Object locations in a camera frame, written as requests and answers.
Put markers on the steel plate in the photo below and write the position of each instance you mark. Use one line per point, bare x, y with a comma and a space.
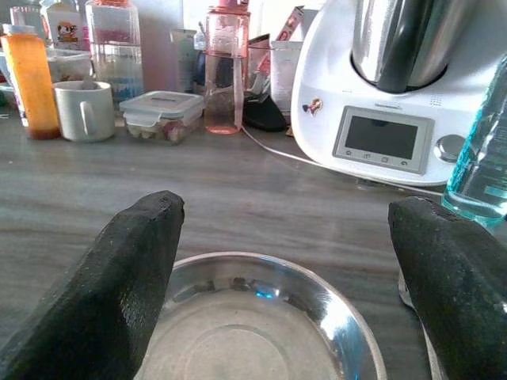
257, 336

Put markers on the clear bottle orange cap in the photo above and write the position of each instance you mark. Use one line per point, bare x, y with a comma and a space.
115, 59

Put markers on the white milk carton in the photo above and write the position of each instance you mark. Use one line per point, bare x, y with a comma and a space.
67, 27

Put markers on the orange sauce bottle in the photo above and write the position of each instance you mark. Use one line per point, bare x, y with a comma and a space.
31, 79

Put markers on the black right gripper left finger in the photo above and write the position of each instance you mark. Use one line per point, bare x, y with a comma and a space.
99, 297

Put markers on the white mug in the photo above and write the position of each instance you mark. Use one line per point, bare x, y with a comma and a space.
71, 115

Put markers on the grey plastic tube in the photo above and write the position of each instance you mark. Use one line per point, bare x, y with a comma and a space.
183, 59

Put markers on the clear plastic box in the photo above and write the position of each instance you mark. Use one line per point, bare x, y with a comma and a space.
67, 65

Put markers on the pink snack packet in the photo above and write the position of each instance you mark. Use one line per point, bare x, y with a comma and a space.
291, 23

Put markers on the clear lidded food container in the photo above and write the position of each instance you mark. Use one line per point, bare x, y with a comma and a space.
162, 103

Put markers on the pink drinking bottle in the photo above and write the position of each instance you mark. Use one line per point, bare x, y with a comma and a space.
223, 99

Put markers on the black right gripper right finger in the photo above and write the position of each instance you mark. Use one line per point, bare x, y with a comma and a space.
455, 297

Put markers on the black pouch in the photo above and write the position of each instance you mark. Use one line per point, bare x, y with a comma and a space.
263, 115

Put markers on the white kitchen machine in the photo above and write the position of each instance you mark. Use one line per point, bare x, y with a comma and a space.
328, 71

